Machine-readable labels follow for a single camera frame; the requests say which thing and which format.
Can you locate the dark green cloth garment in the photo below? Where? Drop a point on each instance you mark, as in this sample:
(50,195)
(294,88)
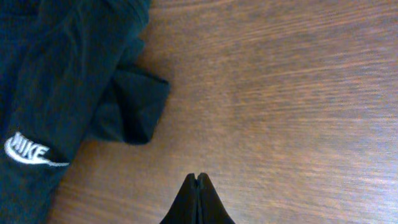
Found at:
(68,74)

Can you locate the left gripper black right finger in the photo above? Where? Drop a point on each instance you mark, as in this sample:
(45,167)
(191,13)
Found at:
(210,208)

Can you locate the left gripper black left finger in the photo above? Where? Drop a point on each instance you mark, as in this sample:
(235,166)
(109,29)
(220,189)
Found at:
(184,207)

